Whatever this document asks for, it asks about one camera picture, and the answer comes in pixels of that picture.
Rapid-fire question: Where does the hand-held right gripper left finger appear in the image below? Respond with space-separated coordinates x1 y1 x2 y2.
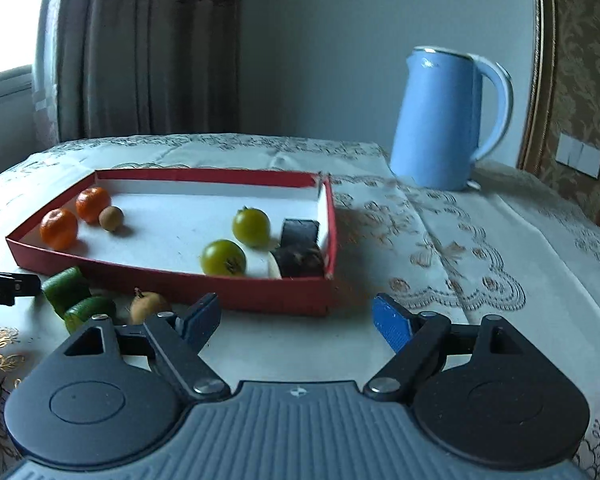
62 292 231 401

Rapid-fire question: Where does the red shallow cardboard box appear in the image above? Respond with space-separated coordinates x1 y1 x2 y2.
5 167 338 317

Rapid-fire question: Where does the light blue electric kettle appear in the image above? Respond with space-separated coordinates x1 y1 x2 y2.
389 46 515 192

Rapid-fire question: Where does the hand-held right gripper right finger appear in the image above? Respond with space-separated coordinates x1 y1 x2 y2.
364 293 546 402

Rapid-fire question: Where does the green tomato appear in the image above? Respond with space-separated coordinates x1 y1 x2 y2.
232 206 272 248
201 239 247 277

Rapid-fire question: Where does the gold framed patterned wall panel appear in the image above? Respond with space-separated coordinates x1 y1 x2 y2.
517 0 600 241

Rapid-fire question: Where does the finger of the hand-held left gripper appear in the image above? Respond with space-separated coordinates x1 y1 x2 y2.
0 260 42 307

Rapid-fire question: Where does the white wall socket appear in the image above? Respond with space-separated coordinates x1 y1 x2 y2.
555 131 600 178

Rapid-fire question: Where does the white embroidered tablecloth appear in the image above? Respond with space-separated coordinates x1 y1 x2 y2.
0 132 600 480

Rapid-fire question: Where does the orange tangerine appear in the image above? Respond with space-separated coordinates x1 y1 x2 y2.
75 186 112 224
40 208 79 251

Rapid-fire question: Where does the green cucumber piece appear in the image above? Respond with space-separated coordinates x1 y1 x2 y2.
41 266 92 316
64 296 117 333

